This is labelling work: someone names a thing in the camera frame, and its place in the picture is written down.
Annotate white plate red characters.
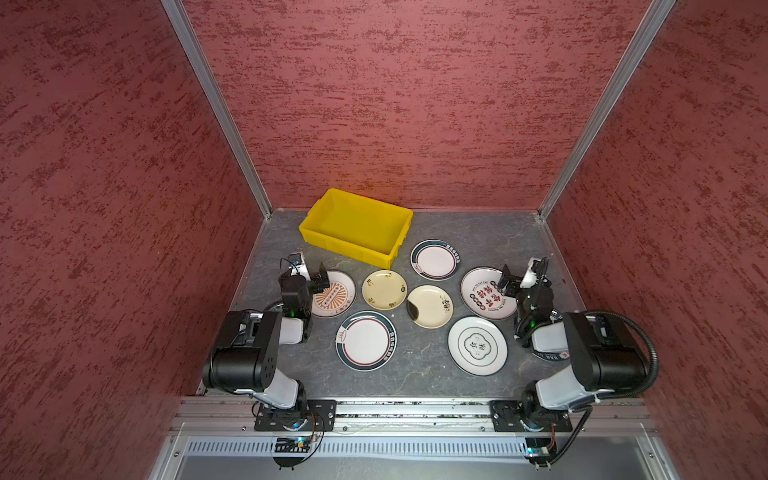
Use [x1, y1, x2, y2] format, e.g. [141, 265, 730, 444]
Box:
[460, 267, 516, 320]

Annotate white plate green quatrefoil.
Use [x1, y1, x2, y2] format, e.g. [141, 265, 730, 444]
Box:
[448, 316, 508, 377]

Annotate cream plate black brushstroke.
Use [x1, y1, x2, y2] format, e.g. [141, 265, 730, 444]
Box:
[406, 285, 454, 329]

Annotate dark green rim text plate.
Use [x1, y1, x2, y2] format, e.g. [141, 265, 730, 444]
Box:
[531, 310, 570, 362]

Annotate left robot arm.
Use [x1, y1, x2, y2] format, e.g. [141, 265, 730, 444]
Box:
[202, 266, 336, 431]

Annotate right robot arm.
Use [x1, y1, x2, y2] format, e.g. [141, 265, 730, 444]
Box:
[490, 257, 660, 432]

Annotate yellow plastic bin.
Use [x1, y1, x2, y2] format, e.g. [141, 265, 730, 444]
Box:
[299, 188, 414, 269]

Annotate white plate orange sunburst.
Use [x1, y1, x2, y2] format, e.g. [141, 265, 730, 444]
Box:
[311, 270, 356, 318]

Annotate white plate green rim near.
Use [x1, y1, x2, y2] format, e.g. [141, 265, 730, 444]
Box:
[334, 311, 398, 372]

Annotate white plate green rim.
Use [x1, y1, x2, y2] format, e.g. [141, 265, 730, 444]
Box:
[409, 239, 461, 281]
[334, 311, 398, 372]

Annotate cream plate small motifs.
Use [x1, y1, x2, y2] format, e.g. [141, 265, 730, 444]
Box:
[362, 270, 408, 311]

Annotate white plate green rim far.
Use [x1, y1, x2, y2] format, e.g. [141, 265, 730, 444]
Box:
[409, 239, 461, 281]

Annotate right controller board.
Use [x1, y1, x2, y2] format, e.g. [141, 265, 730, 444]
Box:
[523, 437, 557, 465]

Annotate controller board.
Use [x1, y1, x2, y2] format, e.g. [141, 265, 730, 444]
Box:
[523, 437, 557, 465]
[273, 437, 312, 455]

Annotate left controller board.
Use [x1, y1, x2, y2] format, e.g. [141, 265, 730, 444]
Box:
[273, 437, 312, 455]

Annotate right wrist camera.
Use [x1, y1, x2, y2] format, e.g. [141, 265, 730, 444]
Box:
[520, 257, 551, 289]

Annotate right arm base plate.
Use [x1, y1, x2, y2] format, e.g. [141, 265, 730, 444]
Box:
[488, 400, 573, 433]

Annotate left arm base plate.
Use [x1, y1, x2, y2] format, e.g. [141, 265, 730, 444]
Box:
[253, 399, 338, 432]

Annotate aluminium front rail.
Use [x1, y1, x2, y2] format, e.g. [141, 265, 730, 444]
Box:
[170, 396, 659, 437]

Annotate right aluminium corner post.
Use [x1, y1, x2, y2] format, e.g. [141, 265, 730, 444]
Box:
[538, 0, 676, 223]

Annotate aluminium corner post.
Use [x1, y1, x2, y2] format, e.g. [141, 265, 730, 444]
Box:
[161, 0, 273, 220]
[538, 0, 676, 223]

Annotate left aluminium corner post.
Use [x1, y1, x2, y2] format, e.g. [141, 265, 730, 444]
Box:
[161, 0, 273, 220]

